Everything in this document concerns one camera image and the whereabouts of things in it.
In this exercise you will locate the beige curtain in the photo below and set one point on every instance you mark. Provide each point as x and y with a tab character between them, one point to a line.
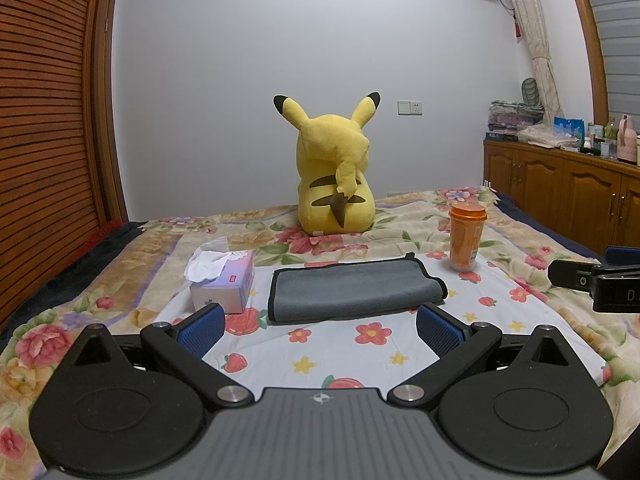
535	35

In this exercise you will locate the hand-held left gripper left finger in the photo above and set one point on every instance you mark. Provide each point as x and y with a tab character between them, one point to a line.
202	330

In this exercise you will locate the red wall ornament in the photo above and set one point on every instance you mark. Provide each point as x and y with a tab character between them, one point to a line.
518	26

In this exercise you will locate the orange lidded cup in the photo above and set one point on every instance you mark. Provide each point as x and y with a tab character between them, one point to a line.
466	240

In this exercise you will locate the wooden window frame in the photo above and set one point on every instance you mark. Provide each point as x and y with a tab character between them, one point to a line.
590	35

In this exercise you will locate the dark flat box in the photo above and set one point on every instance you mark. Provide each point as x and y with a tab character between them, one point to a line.
500	136

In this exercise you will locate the white strawberry print sheet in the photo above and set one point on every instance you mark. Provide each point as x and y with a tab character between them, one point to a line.
345	352

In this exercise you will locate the grey hand fan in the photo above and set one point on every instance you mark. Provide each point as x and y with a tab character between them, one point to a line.
530	91

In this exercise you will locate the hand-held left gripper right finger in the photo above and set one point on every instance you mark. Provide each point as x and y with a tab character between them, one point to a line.
439	331

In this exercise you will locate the blue packet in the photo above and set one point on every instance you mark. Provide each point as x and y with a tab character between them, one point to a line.
569	128

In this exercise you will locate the stack of folded cloths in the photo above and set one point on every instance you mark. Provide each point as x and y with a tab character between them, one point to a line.
512	116

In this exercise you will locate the purple and grey towel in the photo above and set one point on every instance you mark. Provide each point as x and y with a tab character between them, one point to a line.
345	285

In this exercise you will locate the floral blanket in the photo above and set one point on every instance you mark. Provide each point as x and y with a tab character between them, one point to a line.
125	280

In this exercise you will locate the pink flask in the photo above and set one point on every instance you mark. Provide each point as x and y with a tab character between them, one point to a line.
627	140

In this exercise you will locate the green bottle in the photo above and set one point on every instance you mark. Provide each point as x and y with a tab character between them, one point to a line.
610	129

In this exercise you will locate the white wall switch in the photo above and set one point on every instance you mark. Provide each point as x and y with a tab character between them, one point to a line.
410	107

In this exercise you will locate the beige cloth bundle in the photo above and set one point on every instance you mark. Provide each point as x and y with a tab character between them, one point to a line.
542	136

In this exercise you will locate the tissue box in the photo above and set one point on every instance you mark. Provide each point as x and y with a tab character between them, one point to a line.
225	285

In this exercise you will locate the yellow plush toy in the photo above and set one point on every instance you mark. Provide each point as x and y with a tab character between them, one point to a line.
332	160

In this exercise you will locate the wooden louvered wardrobe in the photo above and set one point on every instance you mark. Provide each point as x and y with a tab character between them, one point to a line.
45	135

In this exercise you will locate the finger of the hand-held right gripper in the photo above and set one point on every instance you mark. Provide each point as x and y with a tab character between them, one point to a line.
622	255
570	274

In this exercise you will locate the grey window blind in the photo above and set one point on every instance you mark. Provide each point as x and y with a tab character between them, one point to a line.
617	35

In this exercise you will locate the wooden cabinet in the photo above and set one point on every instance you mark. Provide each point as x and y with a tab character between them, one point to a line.
555	190

